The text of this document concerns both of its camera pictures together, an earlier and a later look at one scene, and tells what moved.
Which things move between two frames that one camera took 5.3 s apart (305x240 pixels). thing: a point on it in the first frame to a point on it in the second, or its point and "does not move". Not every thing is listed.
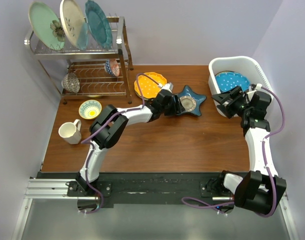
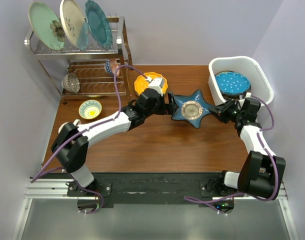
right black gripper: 236,94 to 220,111
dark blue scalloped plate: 199,98 to 197,96
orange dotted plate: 149,89 does not move
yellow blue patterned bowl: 89,109 does not move
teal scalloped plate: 98,24 does not move
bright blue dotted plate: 226,81 does not move
